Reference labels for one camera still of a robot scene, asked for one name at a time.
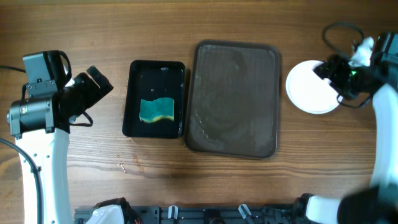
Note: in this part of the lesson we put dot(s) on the pink plate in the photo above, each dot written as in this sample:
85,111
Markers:
308,92

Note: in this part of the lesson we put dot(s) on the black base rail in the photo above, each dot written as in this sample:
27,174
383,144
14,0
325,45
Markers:
200,215

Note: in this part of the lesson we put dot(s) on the brown plastic tray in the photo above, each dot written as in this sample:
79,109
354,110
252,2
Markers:
233,99

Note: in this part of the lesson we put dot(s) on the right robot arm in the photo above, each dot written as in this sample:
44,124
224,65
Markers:
376,203

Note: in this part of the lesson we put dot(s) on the black water tray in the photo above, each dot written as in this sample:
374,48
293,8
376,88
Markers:
150,80

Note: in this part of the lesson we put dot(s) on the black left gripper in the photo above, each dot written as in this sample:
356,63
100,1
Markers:
94,93

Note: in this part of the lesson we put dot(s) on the green yellow sponge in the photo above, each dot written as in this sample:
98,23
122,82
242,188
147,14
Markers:
156,110

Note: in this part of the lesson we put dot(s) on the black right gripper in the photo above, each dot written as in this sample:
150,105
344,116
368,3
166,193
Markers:
333,68

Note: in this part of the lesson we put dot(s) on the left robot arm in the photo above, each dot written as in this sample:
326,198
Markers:
41,128

